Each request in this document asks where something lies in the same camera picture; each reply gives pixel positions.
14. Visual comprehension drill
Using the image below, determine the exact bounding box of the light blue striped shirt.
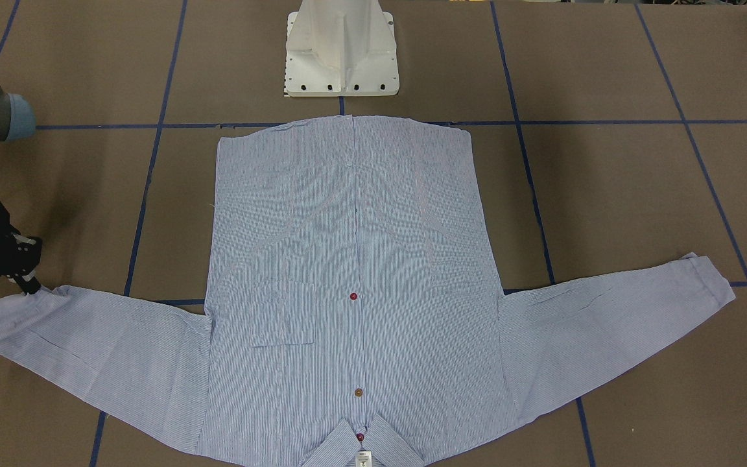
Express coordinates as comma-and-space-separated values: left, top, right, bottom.
0, 116, 735, 466

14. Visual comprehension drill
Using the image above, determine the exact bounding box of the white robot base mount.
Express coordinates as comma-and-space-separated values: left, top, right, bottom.
284, 1, 401, 97

